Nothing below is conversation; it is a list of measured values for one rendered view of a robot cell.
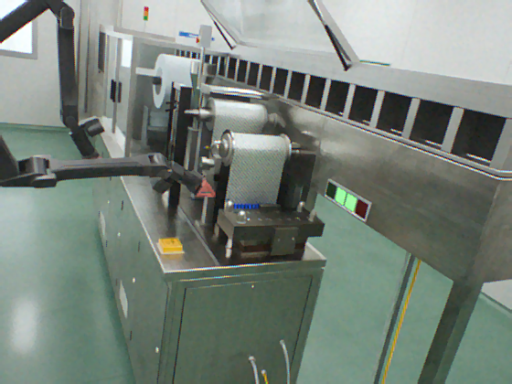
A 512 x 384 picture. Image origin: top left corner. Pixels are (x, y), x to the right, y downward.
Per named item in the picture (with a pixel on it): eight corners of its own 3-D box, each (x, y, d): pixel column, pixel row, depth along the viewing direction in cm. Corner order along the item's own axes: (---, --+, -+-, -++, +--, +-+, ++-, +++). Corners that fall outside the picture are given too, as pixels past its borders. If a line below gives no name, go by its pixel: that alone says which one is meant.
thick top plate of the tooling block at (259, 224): (217, 222, 164) (218, 208, 162) (302, 220, 182) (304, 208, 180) (231, 240, 150) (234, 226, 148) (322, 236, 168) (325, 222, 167)
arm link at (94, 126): (60, 114, 164) (64, 119, 157) (88, 102, 167) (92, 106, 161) (75, 141, 170) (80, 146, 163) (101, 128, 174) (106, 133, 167)
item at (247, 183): (224, 207, 168) (230, 163, 162) (274, 206, 178) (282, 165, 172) (224, 207, 167) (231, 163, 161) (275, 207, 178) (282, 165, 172)
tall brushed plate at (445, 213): (166, 96, 367) (170, 61, 357) (196, 99, 379) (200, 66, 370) (455, 287, 107) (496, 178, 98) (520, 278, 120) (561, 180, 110)
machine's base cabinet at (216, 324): (90, 215, 376) (95, 122, 349) (162, 214, 405) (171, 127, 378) (147, 469, 165) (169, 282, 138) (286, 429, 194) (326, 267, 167)
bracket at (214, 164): (194, 222, 178) (203, 154, 168) (208, 221, 181) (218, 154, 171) (197, 227, 174) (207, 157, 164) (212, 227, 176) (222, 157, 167)
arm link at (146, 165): (30, 177, 122) (26, 153, 128) (31, 190, 125) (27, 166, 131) (171, 168, 143) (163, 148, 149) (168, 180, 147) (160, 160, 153)
